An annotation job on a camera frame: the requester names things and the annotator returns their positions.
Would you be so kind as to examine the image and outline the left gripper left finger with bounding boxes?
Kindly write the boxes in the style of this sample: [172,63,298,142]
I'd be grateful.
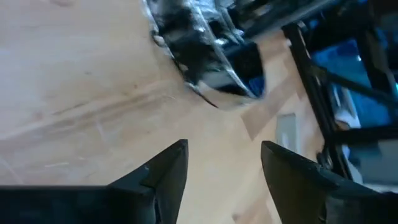
[0,138,189,224]

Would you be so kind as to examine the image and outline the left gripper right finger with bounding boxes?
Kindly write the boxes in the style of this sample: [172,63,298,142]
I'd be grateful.
[261,140,398,224]

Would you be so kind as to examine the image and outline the chrome lamp base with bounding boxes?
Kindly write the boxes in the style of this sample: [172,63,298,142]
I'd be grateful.
[143,0,266,110]

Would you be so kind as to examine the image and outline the grey metal bracket plate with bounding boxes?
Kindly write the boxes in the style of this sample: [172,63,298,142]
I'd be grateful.
[275,113,299,151]

